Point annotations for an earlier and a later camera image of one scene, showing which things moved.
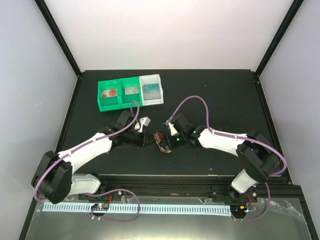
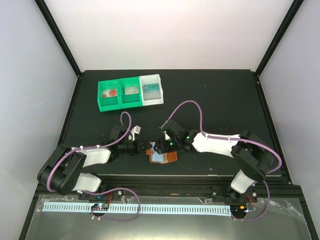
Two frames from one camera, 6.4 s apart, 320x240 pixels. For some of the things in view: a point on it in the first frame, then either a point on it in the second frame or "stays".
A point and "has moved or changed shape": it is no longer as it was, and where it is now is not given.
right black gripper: [173, 145] to [162, 147]
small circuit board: [100, 206] stays
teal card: [149, 88] stays
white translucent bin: [151, 93] stays
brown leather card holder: [163, 142] has moved or changed shape
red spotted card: [110, 93] stays
